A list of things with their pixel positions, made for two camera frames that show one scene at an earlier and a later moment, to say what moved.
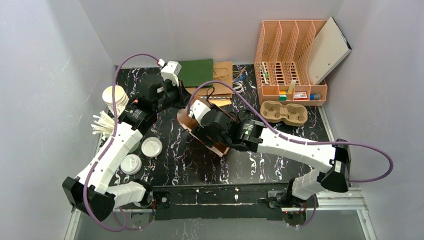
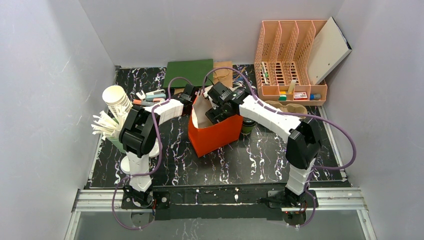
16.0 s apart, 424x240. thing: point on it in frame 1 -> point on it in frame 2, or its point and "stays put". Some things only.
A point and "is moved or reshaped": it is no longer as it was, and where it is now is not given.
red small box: [300, 96] stays put
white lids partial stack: [151, 147] stays put
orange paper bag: [186, 125] is moved or reshaped
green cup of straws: [104, 125] stays put
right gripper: [203, 129] -> [215, 112]
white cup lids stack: [130, 164] stays put
